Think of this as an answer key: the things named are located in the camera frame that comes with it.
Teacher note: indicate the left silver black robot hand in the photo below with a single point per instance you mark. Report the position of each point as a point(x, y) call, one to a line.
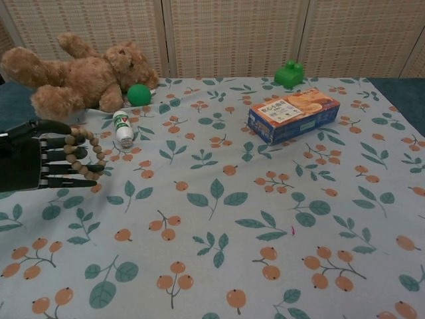
point(20, 163)

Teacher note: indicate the brown teddy bear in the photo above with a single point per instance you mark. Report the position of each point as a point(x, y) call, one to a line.
point(83, 76)

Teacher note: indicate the small white green bottle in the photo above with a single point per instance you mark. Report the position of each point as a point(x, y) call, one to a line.
point(123, 128)

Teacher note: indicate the woven folding screen panel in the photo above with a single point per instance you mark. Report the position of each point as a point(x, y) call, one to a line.
point(2, 43)
point(416, 66)
point(99, 23)
point(232, 36)
point(358, 36)

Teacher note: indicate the green ball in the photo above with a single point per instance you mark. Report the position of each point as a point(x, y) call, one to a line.
point(139, 95)

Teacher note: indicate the floral leaf print tablecloth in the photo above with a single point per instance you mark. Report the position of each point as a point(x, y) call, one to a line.
point(212, 199)

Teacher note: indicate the orange blue cookie box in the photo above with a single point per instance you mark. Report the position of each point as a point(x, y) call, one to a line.
point(292, 116)

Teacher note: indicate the green toy block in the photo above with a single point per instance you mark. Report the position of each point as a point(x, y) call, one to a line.
point(289, 76)

